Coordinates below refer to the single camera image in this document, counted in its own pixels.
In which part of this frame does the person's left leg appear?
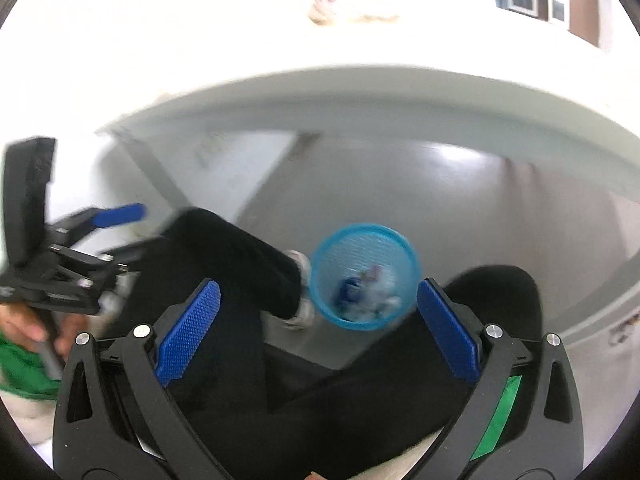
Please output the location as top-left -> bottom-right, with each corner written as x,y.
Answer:
125,207 -> 313,401

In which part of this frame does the white paper towel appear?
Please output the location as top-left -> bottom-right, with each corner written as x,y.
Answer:
350,272 -> 403,322

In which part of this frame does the blue mesh waste basket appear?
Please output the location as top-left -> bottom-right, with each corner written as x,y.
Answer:
309,222 -> 420,332

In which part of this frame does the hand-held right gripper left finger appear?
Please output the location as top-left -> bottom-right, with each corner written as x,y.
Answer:
52,277 -> 226,480

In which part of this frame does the blue snack wrapper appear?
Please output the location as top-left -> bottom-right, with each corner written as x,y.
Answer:
334,276 -> 365,312

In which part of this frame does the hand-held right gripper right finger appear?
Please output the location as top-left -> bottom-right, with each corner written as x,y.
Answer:
400,277 -> 586,480

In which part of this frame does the person's left hand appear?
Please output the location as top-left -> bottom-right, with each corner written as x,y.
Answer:
0,304 -> 81,361

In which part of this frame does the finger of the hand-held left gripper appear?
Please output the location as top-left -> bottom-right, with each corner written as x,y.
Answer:
52,203 -> 147,247
97,237 -> 168,268

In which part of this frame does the white shoe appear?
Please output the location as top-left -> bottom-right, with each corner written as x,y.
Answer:
281,250 -> 317,332

